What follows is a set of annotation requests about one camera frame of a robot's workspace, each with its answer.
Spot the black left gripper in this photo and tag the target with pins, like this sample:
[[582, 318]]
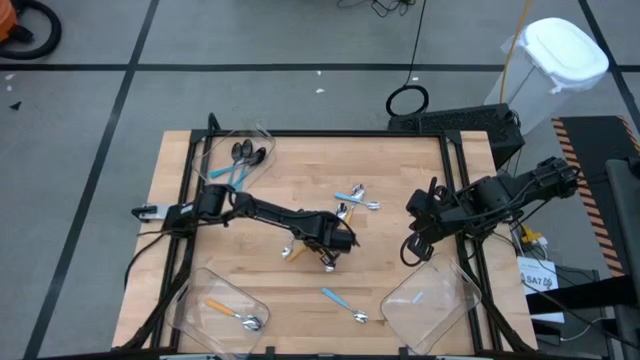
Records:
[[335, 239]]

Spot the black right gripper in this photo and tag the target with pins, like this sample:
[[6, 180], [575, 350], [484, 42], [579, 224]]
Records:
[[432, 217]]

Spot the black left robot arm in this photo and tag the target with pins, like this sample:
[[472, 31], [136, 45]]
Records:
[[270, 215]]

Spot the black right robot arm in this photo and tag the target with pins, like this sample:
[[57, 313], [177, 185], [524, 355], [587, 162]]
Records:
[[500, 192]]

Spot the clear plastic container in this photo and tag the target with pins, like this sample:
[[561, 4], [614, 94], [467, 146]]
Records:
[[260, 175], [220, 330], [430, 300]]

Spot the black perforated computer case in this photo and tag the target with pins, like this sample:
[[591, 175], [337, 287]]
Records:
[[455, 122]]

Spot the yellow plug power strip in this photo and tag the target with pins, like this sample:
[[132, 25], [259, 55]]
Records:
[[529, 235]]

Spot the white paper label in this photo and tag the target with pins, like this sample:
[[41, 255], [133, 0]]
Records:
[[537, 280]]

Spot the black hazard-striped mat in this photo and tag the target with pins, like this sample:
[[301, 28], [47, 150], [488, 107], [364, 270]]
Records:
[[590, 150]]

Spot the dark grey equipment stand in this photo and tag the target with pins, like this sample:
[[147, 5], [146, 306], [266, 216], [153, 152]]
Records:
[[625, 210]]

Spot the white lined trash bin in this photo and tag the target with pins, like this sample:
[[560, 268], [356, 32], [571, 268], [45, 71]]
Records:
[[565, 50]]

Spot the black floor scrap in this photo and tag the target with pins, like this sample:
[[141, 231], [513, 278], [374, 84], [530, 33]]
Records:
[[16, 105]]

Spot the orange vacuum cleaner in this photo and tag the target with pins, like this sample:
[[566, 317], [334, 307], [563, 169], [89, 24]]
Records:
[[6, 22]]

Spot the black aluminium table frame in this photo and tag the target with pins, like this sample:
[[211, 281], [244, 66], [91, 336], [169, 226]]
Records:
[[350, 133]]

